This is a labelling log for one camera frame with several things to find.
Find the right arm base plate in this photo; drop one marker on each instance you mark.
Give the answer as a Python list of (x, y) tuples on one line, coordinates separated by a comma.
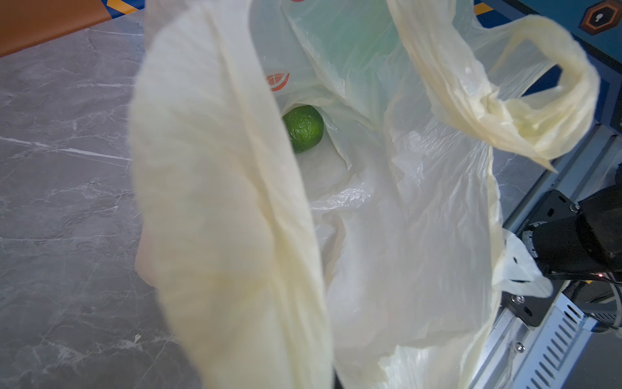
[(552, 207)]

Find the translucent yellowish plastic bag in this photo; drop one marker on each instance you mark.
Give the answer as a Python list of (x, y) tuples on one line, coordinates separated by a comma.
[(378, 257)]

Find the aluminium front rail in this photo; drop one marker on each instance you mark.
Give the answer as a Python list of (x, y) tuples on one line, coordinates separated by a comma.
[(535, 342)]

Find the small green lime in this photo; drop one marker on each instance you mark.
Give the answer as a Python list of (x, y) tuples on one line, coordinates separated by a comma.
[(305, 127)]

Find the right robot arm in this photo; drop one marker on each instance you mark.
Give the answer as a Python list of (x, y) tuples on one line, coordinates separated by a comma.
[(577, 241)]

